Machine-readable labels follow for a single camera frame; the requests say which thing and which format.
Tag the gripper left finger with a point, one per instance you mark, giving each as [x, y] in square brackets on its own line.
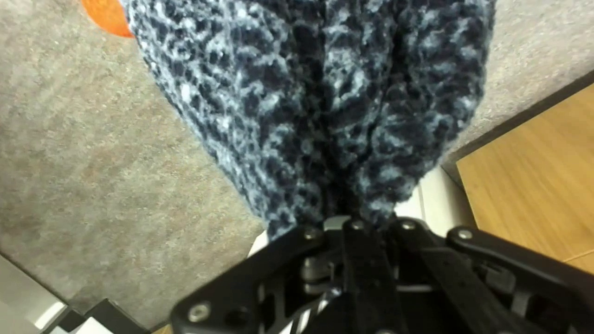
[260, 283]

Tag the wooden board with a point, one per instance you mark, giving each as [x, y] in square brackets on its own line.
[533, 185]

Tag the blue and black fleece blanket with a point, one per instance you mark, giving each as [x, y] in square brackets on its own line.
[315, 106]

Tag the orange round object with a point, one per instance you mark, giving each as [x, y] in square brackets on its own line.
[107, 16]

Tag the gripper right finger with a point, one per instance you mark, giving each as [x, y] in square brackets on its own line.
[510, 264]

